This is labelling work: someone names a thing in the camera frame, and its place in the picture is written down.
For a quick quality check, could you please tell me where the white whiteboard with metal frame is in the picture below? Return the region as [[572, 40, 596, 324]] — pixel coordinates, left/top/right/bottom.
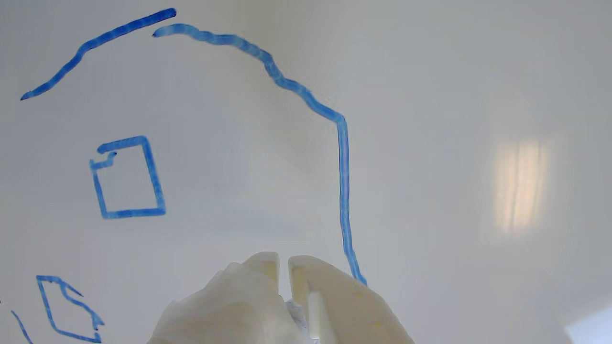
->
[[0, 0, 612, 344]]

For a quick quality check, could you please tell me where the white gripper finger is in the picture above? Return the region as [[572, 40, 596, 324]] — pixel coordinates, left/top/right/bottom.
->
[[147, 251, 307, 344], [288, 255, 415, 344]]

